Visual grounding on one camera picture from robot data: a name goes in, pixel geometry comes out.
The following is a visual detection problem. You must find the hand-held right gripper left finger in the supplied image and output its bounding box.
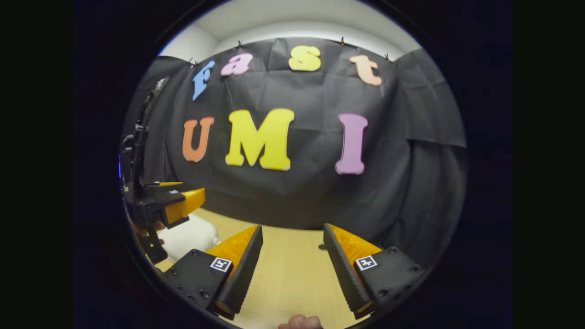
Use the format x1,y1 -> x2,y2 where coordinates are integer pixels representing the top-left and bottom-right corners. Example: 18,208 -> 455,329
161,223 -> 265,321

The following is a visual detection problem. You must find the white suitcase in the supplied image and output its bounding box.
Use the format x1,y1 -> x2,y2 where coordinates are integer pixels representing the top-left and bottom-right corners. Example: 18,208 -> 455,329
158,214 -> 221,264

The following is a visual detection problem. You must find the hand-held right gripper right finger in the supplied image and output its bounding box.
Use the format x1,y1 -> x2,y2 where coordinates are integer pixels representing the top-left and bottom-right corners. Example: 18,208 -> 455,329
322,222 -> 429,320

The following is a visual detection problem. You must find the black backdrop cloth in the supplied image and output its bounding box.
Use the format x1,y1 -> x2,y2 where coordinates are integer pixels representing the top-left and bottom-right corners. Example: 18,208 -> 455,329
121,37 -> 468,270

